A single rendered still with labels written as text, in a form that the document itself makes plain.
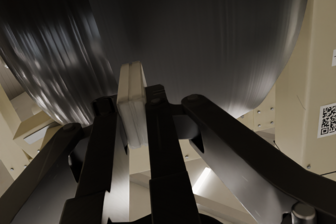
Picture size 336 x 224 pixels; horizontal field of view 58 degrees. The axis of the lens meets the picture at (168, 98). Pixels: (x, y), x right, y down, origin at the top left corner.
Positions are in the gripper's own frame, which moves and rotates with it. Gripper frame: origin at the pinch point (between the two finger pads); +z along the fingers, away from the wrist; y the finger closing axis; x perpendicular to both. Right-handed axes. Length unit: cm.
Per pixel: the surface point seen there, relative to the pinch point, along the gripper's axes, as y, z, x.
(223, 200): 82, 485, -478
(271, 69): 12.6, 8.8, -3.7
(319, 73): 28.3, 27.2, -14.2
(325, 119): 30.3, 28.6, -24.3
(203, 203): 39, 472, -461
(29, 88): -10.3, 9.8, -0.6
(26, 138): -43, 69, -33
